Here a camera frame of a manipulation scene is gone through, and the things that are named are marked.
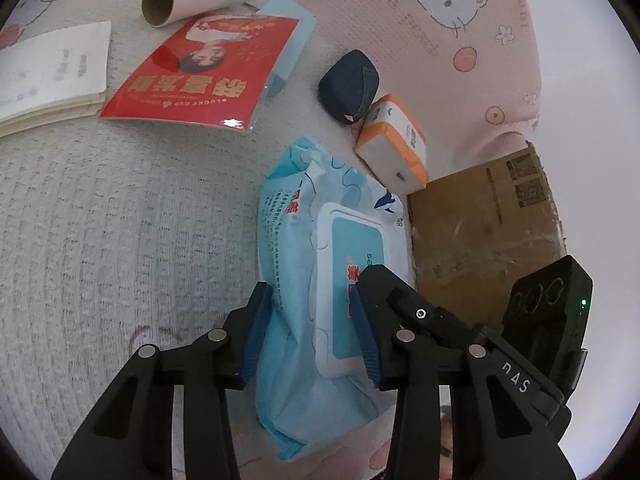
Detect white notebook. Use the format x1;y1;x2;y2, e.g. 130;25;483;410
0;21;112;138

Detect light blue wet wipes pack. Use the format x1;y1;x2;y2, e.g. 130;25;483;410
255;134;418;462

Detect dark blue denim pouch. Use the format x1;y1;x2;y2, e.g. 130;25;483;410
318;49;381;125

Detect orange and white tissue pack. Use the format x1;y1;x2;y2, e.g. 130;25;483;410
354;94;430;192

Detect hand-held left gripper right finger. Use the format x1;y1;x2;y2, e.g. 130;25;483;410
349;263;576;480

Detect white knitted blanket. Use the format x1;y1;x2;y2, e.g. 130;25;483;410
0;0;453;480

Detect light blue flat box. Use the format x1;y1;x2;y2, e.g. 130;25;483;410
255;0;318;102

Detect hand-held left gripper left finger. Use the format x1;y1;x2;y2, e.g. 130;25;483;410
50;281;275;480

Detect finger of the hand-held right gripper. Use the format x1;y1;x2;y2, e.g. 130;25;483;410
389;286;478;349

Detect pink cartoon printed blanket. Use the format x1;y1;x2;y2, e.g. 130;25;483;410
272;0;544;184

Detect red printed card in sleeve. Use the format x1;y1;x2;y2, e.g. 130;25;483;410
98;14;301;132

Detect brown cardboard box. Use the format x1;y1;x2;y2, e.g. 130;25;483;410
406;141;569;332

